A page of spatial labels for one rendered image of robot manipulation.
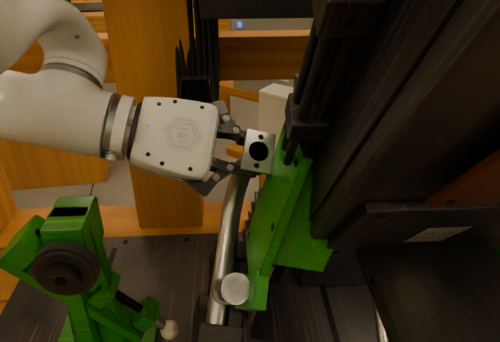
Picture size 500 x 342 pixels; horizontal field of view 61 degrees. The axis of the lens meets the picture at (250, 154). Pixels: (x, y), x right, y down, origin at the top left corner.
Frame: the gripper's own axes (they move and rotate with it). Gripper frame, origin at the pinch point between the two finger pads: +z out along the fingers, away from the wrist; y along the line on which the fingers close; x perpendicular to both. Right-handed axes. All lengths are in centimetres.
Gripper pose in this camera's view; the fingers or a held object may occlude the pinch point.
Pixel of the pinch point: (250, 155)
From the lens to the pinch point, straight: 57.2
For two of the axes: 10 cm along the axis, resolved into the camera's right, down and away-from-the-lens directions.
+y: 1.4, -9.5, 2.8
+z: 9.6, 2.0, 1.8
